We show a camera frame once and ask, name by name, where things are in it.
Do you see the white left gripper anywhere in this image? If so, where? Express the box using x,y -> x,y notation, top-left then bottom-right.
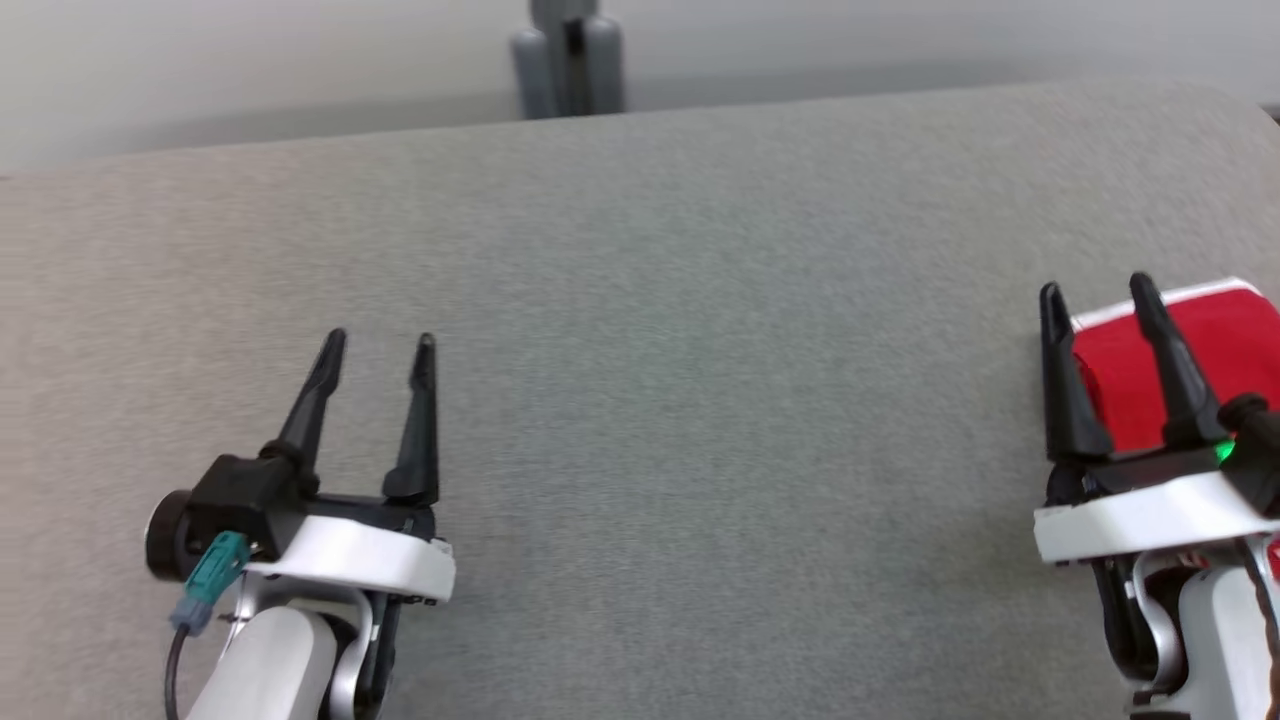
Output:
243,327 -> 459,607

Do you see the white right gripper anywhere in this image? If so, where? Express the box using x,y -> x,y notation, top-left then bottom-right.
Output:
1032,271 -> 1280,568

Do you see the red and white jersey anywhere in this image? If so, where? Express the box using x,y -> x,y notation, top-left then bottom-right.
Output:
1068,278 -> 1280,456

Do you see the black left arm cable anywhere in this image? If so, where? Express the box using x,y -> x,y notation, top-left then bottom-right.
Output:
165,530 -> 251,720

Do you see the grey metal partition post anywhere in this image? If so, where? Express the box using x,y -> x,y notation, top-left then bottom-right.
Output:
510,0 -> 627,121

